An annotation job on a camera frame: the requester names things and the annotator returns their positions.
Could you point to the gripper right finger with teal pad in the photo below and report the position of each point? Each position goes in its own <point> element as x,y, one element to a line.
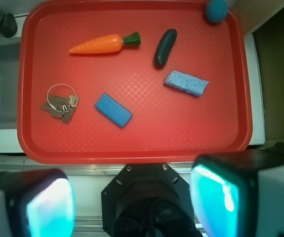
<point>239,194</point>

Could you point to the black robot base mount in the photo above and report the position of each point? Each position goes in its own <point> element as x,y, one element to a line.
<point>148,200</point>

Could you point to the light blue sponge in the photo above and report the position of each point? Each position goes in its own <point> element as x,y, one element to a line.
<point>186,83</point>

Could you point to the teal crocheted ball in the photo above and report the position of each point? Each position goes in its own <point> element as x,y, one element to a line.
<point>216,11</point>

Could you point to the red plastic tray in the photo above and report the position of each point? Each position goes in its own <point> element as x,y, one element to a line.
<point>167,124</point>

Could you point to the dark green toy cucumber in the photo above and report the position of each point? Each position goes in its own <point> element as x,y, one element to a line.
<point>164,47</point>

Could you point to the blue rectangular block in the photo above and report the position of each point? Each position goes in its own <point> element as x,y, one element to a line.
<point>113,110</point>

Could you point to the orange toy carrot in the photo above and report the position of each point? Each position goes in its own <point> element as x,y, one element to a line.
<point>106,44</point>

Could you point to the silver keys on ring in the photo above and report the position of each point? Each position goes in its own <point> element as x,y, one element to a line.
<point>61,107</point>

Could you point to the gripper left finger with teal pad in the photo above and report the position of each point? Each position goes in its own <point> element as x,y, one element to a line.
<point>37,203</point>

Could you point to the brown cardboard panel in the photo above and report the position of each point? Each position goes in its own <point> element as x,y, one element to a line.
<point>263,30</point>

